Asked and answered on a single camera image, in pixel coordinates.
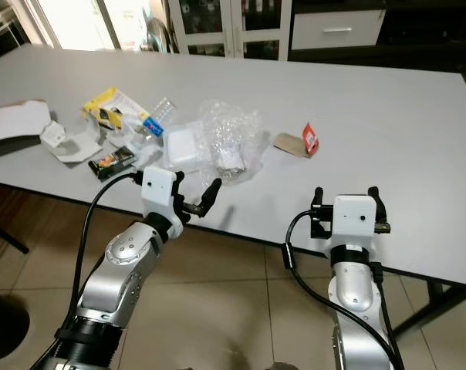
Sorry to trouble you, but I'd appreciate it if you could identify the large crumpled clear plastic bag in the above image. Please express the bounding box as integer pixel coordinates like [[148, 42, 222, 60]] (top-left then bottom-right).
[[201, 99, 265, 184]]

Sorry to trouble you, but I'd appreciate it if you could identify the yellow printed carton box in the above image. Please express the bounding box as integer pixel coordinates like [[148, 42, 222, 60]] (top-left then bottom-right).
[[83, 86, 149, 130]]

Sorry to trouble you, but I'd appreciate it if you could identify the flat white cardboard piece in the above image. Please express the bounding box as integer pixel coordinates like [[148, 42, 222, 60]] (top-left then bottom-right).
[[52, 133, 103, 164]]

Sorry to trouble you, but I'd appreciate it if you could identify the white foam box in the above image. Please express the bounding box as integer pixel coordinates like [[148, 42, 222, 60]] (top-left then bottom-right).
[[162, 123, 204, 172]]

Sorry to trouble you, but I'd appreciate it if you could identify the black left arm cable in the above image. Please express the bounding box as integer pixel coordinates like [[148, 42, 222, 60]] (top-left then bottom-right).
[[59, 171, 145, 340]]

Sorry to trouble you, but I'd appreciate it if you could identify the white open cardboard box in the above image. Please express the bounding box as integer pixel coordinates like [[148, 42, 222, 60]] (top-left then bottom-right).
[[0, 99, 50, 147]]

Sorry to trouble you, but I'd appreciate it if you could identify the white glass door cabinet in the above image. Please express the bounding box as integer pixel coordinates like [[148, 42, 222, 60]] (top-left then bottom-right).
[[167, 0, 292, 61]]

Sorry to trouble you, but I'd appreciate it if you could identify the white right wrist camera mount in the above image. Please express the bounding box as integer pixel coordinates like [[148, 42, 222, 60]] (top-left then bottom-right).
[[329, 194, 380, 249]]

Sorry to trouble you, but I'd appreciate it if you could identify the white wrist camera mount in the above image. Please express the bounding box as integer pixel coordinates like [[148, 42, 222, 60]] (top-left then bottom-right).
[[140, 166, 182, 232], [329, 194, 380, 249]]

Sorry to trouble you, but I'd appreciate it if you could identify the clear bottle with blue label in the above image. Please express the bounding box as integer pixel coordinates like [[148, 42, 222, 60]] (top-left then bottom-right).
[[143, 96, 180, 138]]

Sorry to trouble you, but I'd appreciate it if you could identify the black snack wrapper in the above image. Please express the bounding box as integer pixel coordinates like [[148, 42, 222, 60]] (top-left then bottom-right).
[[93, 146, 137, 182]]

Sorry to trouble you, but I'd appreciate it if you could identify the small white paper card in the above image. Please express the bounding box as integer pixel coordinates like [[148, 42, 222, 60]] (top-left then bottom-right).
[[40, 122, 68, 149]]

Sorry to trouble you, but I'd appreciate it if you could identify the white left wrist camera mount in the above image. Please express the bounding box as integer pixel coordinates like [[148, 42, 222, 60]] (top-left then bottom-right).
[[140, 166, 182, 232]]

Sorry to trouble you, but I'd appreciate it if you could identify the black round stool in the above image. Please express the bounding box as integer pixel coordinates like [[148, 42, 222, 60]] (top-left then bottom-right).
[[0, 285, 31, 363]]

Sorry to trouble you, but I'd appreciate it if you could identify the white drawer with handle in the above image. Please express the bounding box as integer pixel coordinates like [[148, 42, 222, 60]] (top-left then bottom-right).
[[291, 9, 388, 51]]

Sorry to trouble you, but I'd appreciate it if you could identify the small clear plastic wrap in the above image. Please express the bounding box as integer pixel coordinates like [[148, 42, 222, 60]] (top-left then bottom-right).
[[121, 127, 166, 167]]

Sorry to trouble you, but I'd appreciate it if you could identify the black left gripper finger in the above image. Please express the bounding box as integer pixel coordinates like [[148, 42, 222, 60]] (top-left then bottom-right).
[[198, 179, 222, 215]]

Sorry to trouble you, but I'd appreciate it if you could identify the black table leg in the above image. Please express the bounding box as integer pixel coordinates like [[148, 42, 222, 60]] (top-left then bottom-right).
[[0, 218, 31, 255], [391, 279, 466, 336]]

